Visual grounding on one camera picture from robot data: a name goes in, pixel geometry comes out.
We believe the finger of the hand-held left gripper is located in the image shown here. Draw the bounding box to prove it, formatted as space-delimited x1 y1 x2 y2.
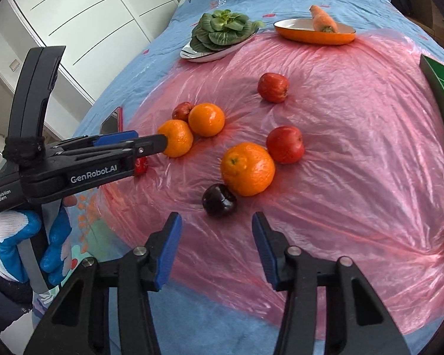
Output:
55 135 170 160
54 130 138 148

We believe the wooden cabinet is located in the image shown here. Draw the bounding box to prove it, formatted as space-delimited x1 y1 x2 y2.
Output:
411 0 444 56

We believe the small red apple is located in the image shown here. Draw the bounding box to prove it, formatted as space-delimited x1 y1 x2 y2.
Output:
172 101 195 122

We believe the person's left forearm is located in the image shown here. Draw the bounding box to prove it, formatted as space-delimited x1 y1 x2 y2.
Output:
0 262 34 313

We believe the dark purple plum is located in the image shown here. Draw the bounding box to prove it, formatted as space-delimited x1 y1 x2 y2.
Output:
202 183 238 217

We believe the carrot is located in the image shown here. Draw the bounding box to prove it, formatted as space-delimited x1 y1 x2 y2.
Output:
309 5 338 33

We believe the orange oval dish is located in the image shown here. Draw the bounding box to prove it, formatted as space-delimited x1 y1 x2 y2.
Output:
273 18 356 46

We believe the green bok choy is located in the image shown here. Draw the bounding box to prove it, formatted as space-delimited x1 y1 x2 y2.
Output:
190 10 265 51

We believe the large orange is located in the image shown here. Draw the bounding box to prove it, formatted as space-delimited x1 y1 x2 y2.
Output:
221 142 276 197

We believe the blue printed bedsheet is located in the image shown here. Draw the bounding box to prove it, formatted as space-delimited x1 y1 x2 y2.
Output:
30 0 444 355

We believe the person's left hand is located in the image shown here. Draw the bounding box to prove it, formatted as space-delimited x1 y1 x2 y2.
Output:
0 207 73 293

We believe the red-edged smartphone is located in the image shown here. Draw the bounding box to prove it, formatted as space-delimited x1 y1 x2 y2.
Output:
99 106 124 134

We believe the white wardrobe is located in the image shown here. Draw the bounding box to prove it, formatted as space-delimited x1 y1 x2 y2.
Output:
0 0 193 134

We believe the small red tomato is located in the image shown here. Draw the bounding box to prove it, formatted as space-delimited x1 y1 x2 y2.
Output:
133 156 149 177

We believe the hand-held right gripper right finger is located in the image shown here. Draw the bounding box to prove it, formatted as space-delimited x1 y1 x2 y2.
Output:
252 212 411 355

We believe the pink plastic sheet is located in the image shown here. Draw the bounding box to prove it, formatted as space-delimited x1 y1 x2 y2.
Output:
96 31 444 341

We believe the white oval plate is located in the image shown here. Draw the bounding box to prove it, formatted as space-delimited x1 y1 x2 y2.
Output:
180 26 260 63

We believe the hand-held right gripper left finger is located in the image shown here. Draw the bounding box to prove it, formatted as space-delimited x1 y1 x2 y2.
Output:
24 212 183 355

